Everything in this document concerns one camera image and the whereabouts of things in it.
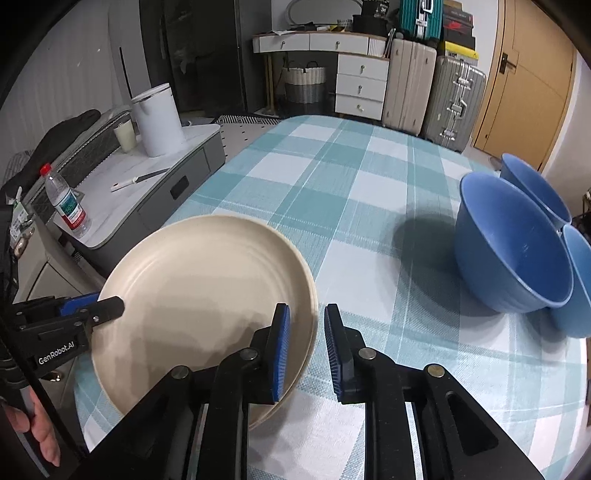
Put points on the blue bowl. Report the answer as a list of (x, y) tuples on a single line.
[(535, 189), (577, 286), (508, 240)]

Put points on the grey white laundry basket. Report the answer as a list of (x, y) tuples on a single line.
[(304, 85)]

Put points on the tan wooden door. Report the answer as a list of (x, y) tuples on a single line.
[(526, 92)]

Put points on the rounded grey mirror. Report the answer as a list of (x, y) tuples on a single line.
[(323, 9)]

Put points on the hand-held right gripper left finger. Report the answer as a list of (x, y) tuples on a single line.
[(282, 350)]

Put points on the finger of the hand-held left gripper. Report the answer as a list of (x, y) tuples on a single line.
[(78, 303), (104, 311)]

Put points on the clear water bottle red cap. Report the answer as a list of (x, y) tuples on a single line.
[(67, 203)]

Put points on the dark grey fridge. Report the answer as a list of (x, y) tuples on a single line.
[(198, 55)]

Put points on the green suitcase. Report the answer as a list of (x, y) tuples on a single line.
[(420, 16)]

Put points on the grey quilted mattress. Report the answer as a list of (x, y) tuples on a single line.
[(94, 136)]

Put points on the beige suitcase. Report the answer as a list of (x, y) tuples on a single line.
[(408, 87)]

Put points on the black bag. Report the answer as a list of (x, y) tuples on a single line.
[(374, 18)]

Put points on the white desk with drawers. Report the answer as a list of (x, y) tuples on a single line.
[(360, 83)]

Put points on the green white carton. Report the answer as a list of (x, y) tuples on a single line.
[(21, 219)]

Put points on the silver suitcase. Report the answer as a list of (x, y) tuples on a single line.
[(455, 106)]

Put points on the person's left hand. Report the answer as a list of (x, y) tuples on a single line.
[(46, 434)]

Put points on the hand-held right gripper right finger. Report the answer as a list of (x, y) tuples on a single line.
[(333, 350)]

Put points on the dark cloth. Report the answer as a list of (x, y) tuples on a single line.
[(55, 138)]

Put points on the white electric kettle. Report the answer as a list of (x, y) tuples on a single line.
[(157, 124)]

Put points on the cream cup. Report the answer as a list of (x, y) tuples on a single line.
[(125, 137)]

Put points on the stack of shoe boxes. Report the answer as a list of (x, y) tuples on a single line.
[(459, 27)]

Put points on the grey side cabinet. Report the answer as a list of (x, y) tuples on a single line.
[(138, 217)]

